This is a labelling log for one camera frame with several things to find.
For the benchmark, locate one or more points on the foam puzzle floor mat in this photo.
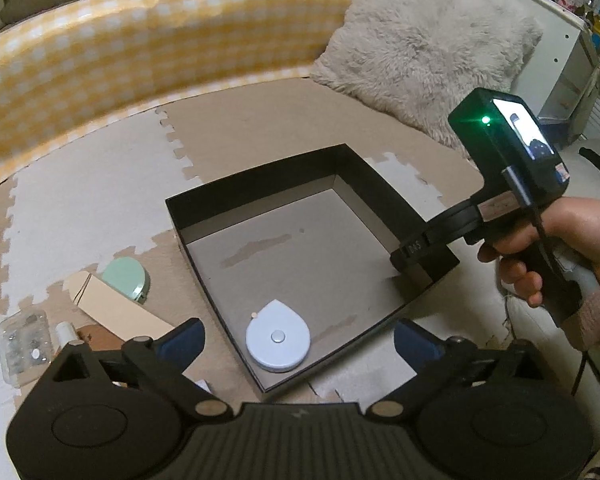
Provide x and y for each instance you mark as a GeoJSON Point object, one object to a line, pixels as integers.
{"type": "Point", "coordinates": [80, 200]}

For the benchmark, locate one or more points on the white round tape measure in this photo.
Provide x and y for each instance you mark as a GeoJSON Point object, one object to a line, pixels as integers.
{"type": "Point", "coordinates": [265, 347]}

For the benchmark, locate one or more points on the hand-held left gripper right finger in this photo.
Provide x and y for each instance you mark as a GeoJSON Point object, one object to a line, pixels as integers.
{"type": "Point", "coordinates": [415, 342]}

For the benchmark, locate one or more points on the fluffy beige cushion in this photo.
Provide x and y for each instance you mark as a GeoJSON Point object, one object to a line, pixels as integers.
{"type": "Point", "coordinates": [420, 45]}

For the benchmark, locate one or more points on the white paper scrap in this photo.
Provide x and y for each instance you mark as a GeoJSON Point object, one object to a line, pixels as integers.
{"type": "Point", "coordinates": [203, 386]}

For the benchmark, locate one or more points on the small white tube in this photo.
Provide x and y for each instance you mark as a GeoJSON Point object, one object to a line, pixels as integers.
{"type": "Point", "coordinates": [65, 332]}

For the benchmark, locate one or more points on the clear plastic case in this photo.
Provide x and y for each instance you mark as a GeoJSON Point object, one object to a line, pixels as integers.
{"type": "Point", "coordinates": [22, 340]}

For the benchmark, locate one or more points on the person's right hand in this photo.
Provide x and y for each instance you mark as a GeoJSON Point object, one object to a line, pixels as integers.
{"type": "Point", "coordinates": [575, 230]}

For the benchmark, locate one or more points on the mint green round case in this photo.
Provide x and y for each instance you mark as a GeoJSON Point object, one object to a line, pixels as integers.
{"type": "Point", "coordinates": [122, 275]}

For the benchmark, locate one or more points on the light wooden block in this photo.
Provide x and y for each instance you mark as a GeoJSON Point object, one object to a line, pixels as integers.
{"type": "Point", "coordinates": [115, 305]}

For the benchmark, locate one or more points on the yellow checked bumper cushion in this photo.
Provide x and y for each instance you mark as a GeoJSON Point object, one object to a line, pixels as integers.
{"type": "Point", "coordinates": [130, 50]}

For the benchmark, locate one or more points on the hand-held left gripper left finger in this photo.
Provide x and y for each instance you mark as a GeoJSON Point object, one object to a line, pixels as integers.
{"type": "Point", "coordinates": [182, 344]}

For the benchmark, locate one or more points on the black cardboard box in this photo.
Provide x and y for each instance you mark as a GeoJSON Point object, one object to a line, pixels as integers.
{"type": "Point", "coordinates": [300, 270]}

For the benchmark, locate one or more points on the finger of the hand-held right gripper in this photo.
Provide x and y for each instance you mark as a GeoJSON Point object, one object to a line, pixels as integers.
{"type": "Point", "coordinates": [410, 255]}

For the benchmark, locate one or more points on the white shelf unit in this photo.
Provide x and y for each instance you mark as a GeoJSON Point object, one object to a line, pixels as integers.
{"type": "Point", "coordinates": [560, 35]}

